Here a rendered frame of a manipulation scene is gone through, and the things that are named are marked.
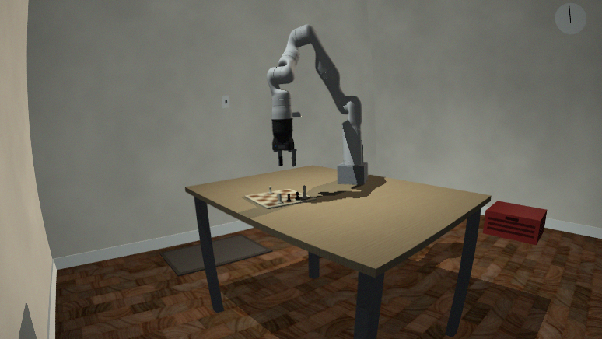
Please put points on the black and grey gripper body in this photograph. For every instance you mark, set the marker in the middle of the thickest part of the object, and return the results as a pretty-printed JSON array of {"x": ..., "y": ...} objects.
[{"x": 282, "y": 127}]

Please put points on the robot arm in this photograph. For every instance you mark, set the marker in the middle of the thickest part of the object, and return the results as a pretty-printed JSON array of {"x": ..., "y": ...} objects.
[{"x": 328, "y": 71}]

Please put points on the brown and cream chessboard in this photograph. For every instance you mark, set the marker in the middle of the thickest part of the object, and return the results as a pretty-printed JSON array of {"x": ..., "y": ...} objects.
[{"x": 269, "y": 201}]

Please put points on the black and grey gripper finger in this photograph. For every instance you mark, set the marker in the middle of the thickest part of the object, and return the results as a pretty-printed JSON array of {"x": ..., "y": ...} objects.
[
  {"x": 293, "y": 156},
  {"x": 280, "y": 161}
]

